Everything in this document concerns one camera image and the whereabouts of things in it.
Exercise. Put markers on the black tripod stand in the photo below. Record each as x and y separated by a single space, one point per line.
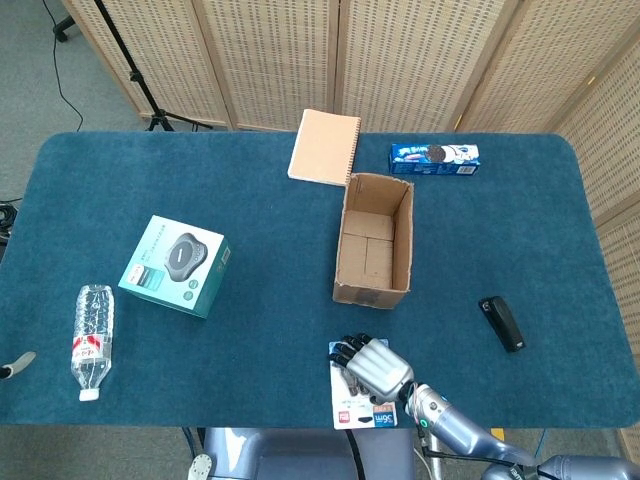
142 85

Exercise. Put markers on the open cardboard box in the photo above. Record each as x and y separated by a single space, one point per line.
375 240

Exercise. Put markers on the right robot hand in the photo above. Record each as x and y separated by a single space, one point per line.
382 367

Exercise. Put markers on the white blister card package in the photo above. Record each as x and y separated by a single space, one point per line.
361 416

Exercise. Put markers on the green speaker product box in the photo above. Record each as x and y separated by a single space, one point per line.
175 265

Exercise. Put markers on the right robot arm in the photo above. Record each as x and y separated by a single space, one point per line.
470 437

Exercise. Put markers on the tan spiral notebook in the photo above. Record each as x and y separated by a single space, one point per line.
325 147

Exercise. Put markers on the blue table mat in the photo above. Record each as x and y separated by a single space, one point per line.
250 350

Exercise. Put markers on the black stapler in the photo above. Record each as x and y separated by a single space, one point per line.
502 322

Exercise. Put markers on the blue cookie package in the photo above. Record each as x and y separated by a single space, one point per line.
434 159

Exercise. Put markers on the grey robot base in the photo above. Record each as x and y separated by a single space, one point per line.
300 455

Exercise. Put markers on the clear plastic water bottle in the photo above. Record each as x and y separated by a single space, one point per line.
92 340

